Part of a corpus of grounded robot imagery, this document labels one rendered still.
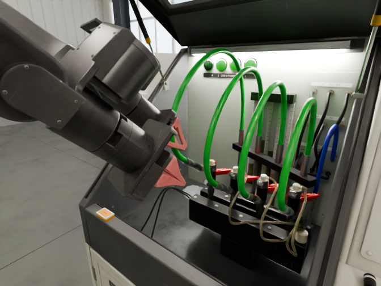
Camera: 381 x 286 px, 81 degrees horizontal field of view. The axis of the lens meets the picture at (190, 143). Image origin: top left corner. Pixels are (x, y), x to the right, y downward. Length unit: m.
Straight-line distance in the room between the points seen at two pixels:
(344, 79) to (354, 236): 0.44
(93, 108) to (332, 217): 0.45
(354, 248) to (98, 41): 0.60
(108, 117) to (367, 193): 0.52
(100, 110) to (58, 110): 0.05
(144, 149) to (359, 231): 0.49
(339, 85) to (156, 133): 0.63
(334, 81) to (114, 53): 0.68
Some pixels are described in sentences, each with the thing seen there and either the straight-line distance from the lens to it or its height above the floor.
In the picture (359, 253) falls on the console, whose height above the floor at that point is 1.01.
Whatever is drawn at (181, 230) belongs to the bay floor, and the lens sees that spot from 0.84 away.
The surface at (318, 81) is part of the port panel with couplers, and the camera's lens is 0.82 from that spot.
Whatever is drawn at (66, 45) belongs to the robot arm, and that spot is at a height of 1.41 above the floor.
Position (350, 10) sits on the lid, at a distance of 0.76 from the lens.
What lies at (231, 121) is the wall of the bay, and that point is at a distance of 0.94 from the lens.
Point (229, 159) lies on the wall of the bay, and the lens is 0.99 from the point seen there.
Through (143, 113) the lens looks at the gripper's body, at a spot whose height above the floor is 1.29.
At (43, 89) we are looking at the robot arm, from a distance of 0.20.
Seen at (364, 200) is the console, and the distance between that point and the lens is 0.60.
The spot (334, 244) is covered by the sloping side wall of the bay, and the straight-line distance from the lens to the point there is 0.51.
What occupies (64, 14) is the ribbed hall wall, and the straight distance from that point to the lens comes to 7.61.
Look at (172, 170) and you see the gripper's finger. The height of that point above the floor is 1.25.
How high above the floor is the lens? 1.38
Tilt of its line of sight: 19 degrees down
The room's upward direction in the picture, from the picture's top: straight up
